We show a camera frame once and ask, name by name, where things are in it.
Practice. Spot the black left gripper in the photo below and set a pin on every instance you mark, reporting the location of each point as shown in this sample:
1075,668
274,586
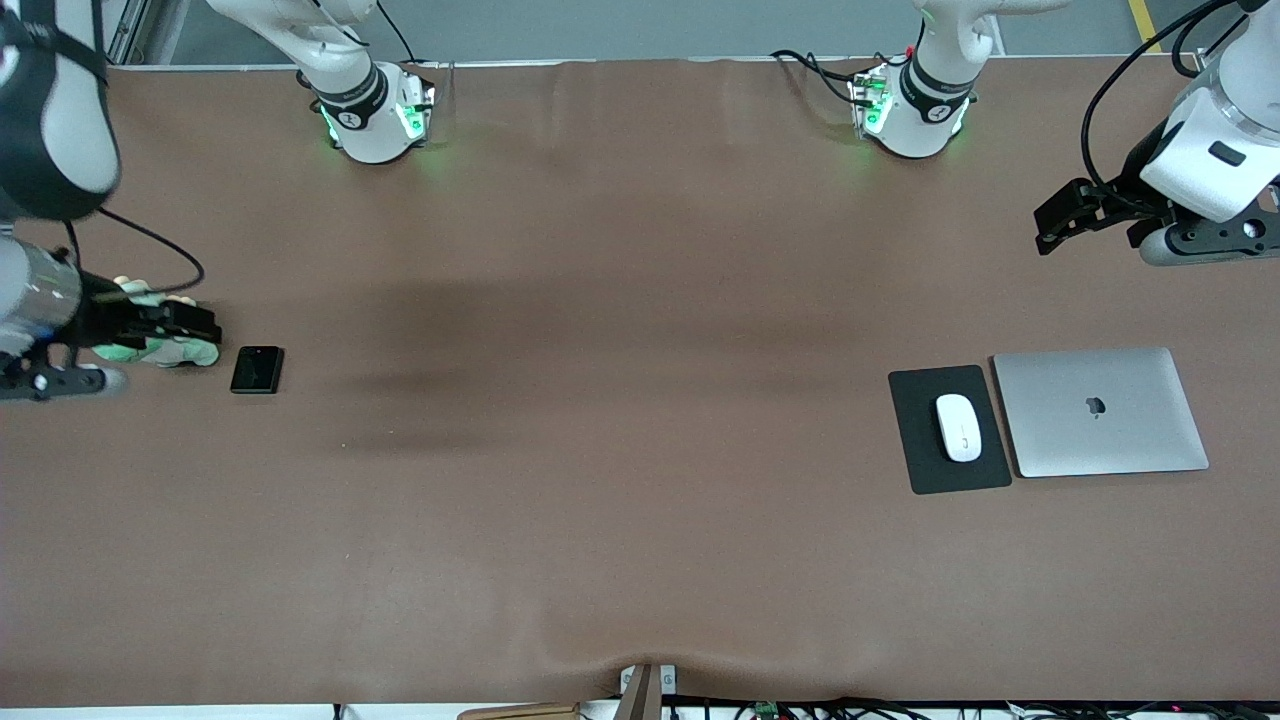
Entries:
1128,190

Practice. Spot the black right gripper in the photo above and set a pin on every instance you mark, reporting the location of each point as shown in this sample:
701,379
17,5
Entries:
103,318

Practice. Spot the black flip phone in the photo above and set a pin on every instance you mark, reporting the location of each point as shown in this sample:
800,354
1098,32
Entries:
257,370

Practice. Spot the white computer mouse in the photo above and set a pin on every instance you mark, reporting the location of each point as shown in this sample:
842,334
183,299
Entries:
958,428

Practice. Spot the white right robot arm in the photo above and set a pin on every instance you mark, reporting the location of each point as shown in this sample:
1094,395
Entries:
350,110

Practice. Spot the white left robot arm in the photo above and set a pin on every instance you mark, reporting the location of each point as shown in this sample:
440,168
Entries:
920,110

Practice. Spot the black mouse pad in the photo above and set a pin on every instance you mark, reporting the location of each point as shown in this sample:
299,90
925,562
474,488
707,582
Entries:
915,440

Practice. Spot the green dinosaur plush toy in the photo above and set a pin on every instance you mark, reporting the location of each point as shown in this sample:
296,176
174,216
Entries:
180,355

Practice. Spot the silver closed laptop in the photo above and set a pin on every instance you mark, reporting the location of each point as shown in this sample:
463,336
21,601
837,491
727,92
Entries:
1100,410

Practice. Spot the brown table cover cloth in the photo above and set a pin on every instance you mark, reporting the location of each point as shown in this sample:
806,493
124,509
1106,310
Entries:
600,550

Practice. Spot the brown wooden board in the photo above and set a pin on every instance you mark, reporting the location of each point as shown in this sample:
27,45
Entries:
520,712

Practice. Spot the aluminium frame profile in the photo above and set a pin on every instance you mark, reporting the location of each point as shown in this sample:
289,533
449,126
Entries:
125,30

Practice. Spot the small metal bracket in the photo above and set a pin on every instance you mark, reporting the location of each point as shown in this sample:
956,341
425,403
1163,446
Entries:
669,680

